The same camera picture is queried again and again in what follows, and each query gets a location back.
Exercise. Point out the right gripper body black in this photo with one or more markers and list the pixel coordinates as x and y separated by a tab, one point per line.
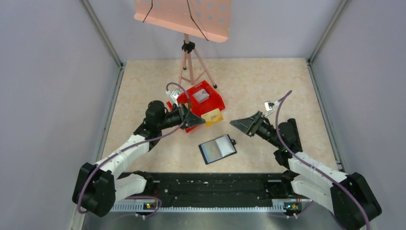
265	130

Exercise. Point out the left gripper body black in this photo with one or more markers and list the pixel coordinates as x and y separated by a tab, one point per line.
178	117

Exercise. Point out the gold card from holder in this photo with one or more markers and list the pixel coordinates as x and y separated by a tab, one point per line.
212	117

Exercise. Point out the black leather card holder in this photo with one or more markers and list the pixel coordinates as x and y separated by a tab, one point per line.
217	149

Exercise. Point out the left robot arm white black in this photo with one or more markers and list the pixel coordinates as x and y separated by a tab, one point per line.
99	185

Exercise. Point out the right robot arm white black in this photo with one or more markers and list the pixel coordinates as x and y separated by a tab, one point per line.
348	197

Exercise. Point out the white silver card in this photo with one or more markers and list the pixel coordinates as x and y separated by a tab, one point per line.
201	95

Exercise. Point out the red plastic bin left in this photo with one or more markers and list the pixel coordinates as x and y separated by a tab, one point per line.
182	99

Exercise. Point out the red plastic bin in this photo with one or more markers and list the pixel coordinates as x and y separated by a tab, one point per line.
182	99
215	100

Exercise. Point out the red plastic bin right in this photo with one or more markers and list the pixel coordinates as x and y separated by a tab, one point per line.
215	100

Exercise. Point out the pink music stand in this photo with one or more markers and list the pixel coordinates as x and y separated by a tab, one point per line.
207	19

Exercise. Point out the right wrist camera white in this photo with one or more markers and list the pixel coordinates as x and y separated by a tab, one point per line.
270	107

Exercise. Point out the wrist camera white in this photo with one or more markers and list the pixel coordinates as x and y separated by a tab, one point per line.
270	107
173	95

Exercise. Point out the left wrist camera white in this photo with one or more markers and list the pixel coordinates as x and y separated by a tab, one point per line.
173	95

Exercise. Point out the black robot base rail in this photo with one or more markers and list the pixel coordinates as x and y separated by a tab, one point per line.
213	192

